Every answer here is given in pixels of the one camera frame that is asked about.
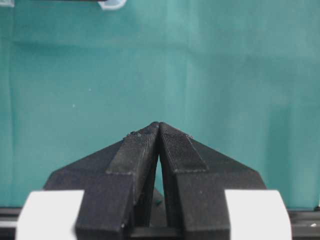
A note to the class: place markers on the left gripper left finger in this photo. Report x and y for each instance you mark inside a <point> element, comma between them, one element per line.
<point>118,183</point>

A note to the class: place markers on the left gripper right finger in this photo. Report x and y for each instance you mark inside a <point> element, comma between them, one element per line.
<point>195,178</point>

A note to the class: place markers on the clear plastic storage case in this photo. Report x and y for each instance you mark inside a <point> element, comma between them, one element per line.
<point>106,5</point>

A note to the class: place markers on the black frame rail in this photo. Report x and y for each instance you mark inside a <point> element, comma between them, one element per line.
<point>305,225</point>

